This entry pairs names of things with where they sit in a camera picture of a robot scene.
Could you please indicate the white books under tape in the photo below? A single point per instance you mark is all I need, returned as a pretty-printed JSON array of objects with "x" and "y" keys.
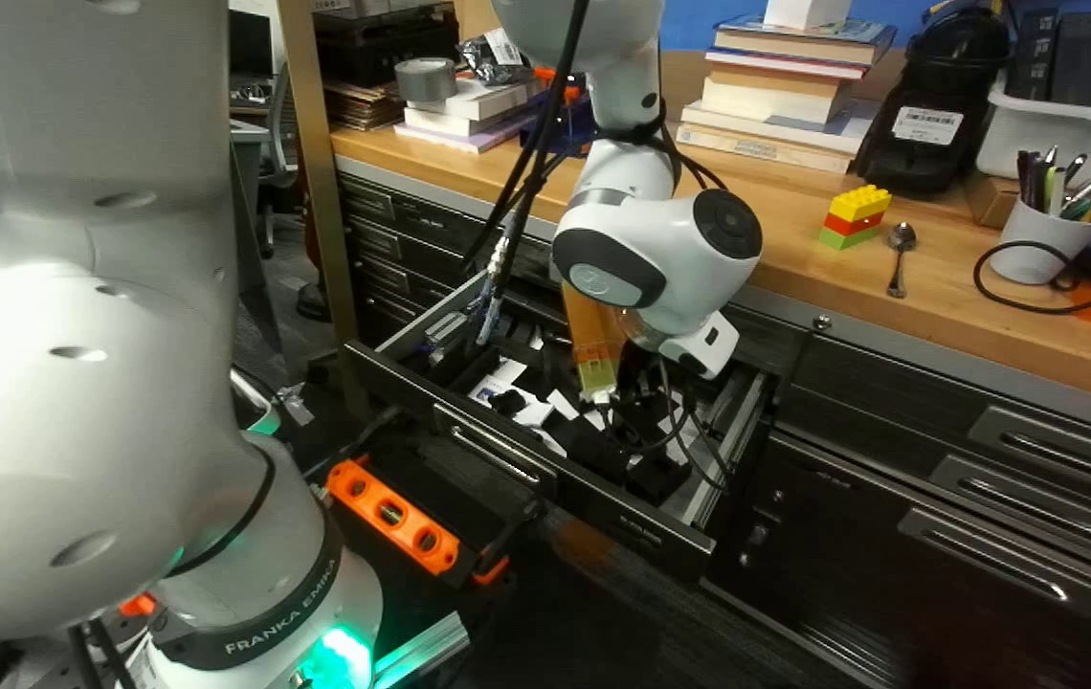
[{"x": 474, "y": 121}]

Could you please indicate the white pen cup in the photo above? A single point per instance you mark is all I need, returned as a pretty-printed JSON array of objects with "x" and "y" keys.
[{"x": 1051, "y": 225}]

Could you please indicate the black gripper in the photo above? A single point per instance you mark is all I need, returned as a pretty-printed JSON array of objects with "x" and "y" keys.
[{"x": 640, "y": 405}]

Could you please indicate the colourful toy brick stack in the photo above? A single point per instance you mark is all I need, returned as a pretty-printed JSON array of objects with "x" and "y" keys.
[{"x": 854, "y": 218}]

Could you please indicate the open grey metal drawer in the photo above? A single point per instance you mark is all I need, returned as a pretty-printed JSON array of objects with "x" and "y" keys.
[{"x": 516, "y": 401}]

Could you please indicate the black bag with label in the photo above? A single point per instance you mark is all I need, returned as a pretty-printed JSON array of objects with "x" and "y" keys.
[{"x": 932, "y": 121}]

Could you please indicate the stack of books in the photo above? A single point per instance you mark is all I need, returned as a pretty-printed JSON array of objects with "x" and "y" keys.
[{"x": 783, "y": 95}]

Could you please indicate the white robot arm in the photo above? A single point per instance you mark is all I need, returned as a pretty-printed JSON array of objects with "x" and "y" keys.
[{"x": 119, "y": 461}]

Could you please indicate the grey duct tape roll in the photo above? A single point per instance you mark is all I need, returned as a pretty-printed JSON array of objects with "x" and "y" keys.
[{"x": 427, "y": 77}]

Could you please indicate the white storage bin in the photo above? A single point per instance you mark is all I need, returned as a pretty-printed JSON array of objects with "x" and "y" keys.
[{"x": 1043, "y": 96}]

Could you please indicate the metal spoon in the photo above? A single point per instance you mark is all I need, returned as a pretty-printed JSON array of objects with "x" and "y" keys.
[{"x": 902, "y": 244}]

